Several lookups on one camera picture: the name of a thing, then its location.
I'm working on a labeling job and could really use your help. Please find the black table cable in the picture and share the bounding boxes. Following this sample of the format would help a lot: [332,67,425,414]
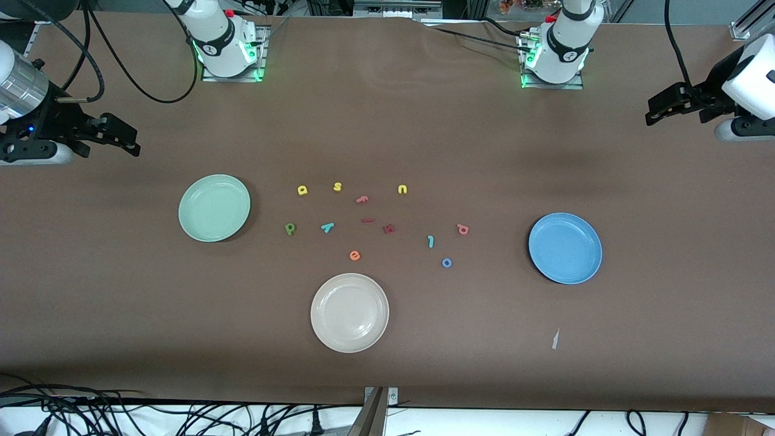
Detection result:
[418,17,533,55]

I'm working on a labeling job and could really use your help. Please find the grey background device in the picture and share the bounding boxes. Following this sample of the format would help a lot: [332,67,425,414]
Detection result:
[353,0,444,19]

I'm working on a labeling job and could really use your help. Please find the cardboard box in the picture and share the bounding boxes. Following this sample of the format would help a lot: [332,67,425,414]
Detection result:
[702,412,775,436]

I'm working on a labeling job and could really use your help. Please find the black cable tangle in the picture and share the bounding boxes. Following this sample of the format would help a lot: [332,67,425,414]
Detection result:
[0,375,364,436]

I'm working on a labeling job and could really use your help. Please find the brown table cover mat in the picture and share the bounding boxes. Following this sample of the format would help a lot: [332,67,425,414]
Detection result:
[0,11,775,414]

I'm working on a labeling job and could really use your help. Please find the small metal bracket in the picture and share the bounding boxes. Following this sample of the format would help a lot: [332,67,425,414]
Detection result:
[363,386,399,408]

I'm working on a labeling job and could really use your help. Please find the beige plate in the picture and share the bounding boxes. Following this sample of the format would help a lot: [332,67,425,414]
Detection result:
[310,272,390,354]

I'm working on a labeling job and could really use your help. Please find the blue plate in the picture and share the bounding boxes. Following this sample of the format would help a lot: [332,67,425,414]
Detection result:
[528,212,603,285]

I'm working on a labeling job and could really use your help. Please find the green plate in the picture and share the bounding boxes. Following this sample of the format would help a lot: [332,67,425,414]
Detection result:
[178,174,251,243]

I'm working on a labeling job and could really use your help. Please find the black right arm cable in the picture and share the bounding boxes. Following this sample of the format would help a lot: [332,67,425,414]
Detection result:
[24,0,202,105]

